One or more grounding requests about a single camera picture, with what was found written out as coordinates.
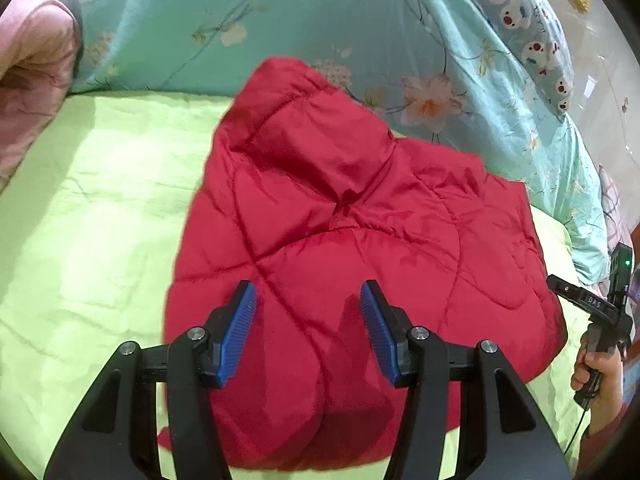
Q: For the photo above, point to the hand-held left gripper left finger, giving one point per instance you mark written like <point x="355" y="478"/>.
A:
<point x="240" y="330"/>

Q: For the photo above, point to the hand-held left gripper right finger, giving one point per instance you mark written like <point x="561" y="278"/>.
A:
<point x="379" y="334"/>

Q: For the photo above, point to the red quilted jacket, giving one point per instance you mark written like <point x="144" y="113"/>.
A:
<point x="350" y="220"/>

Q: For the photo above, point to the person's right forearm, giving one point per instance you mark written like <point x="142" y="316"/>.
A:
<point x="602" y="452"/>

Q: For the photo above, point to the person's right hand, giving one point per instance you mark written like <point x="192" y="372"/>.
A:
<point x="605" y="390"/>

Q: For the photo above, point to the pink patterned cloth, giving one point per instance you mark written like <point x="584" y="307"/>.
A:
<point x="614" y="210"/>

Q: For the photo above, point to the light green bed sheet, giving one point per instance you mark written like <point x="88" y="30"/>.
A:
<point x="90" y="220"/>

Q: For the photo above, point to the cartoon printed pillow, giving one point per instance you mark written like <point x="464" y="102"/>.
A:
<point x="525" y="35"/>

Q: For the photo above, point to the teal floral quilt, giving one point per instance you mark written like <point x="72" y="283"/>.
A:
<point x="210" y="20"/>

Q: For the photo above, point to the pink quilt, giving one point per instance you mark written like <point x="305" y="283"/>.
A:
<point x="30" y="75"/>

